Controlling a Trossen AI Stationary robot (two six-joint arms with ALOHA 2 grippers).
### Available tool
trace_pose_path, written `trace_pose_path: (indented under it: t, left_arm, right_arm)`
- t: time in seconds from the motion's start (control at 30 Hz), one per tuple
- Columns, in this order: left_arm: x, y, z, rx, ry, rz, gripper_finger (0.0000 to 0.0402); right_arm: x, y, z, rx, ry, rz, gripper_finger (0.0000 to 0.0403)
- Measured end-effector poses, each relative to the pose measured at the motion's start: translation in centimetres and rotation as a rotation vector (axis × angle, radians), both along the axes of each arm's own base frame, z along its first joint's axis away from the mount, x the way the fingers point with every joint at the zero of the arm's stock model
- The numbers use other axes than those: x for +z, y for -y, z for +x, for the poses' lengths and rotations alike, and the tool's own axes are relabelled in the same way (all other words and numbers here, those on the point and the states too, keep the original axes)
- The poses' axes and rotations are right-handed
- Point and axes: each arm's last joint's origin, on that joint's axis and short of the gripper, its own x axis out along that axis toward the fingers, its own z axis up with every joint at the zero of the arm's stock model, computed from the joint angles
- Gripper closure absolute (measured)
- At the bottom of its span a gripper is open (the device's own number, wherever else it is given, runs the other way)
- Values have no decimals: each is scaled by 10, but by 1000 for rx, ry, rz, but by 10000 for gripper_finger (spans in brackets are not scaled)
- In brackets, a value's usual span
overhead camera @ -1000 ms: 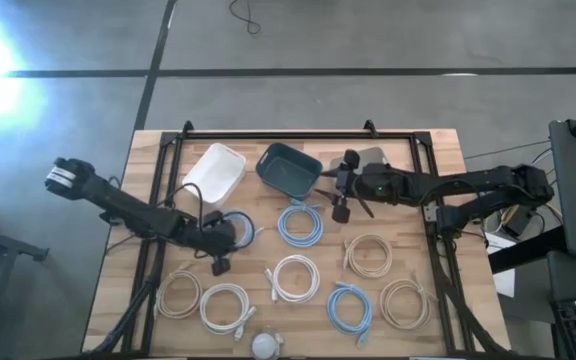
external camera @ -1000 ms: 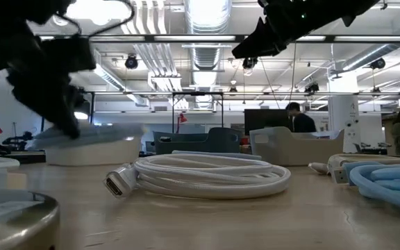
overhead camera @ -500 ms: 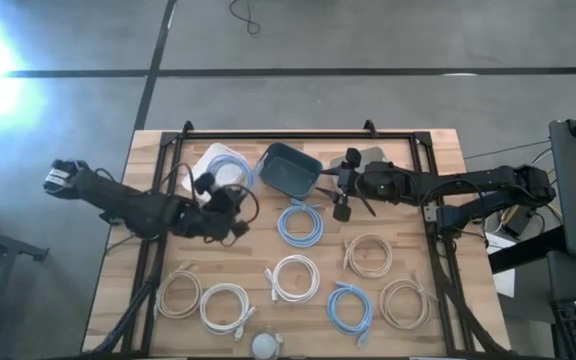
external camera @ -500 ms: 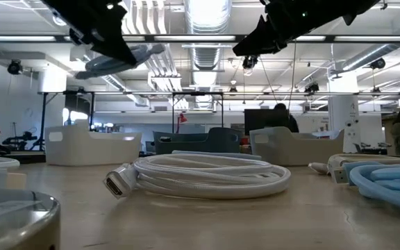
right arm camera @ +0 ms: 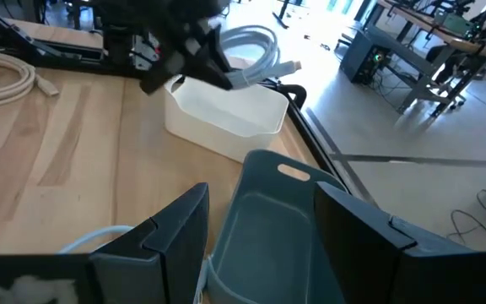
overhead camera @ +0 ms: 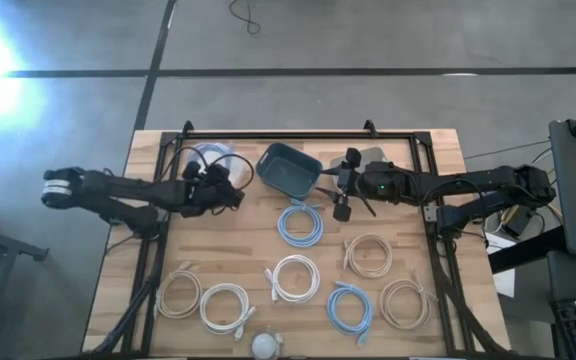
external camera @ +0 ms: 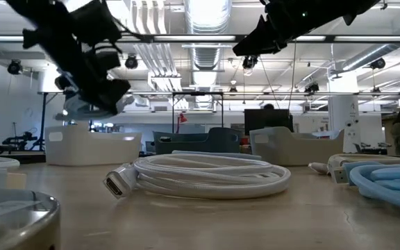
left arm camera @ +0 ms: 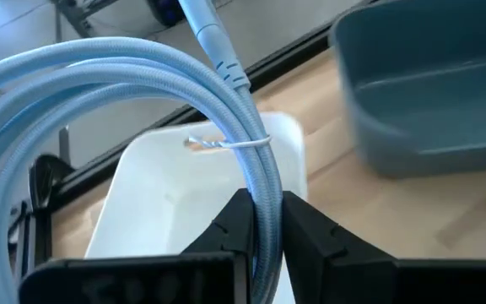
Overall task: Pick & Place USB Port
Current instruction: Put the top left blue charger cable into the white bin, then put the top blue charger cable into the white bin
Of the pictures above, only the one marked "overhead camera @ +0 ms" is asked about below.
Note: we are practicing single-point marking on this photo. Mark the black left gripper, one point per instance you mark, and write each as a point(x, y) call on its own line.
point(215, 200)

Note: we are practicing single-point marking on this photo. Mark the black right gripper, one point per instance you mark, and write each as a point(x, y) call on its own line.
point(383, 185)

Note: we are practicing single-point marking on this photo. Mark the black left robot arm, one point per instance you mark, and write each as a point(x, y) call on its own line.
point(118, 187)

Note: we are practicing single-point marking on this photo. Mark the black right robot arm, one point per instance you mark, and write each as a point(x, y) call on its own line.
point(468, 180)

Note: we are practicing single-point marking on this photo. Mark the grey plastic bin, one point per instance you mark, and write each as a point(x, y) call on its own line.
point(375, 154)

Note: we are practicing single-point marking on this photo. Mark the teal plastic bin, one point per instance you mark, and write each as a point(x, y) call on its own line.
point(288, 172)

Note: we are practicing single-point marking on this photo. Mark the black power adapter box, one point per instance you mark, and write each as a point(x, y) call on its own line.
point(518, 225)

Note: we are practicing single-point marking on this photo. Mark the white paper sheet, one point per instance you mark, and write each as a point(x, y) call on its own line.
point(503, 285)

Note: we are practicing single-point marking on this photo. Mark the black beam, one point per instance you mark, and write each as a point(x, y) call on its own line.
point(528, 250)

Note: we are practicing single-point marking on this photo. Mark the black frame bracket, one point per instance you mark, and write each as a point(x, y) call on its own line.
point(370, 127)
point(188, 127)

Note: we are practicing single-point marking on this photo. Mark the black metal table frame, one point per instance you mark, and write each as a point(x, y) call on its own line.
point(293, 135)

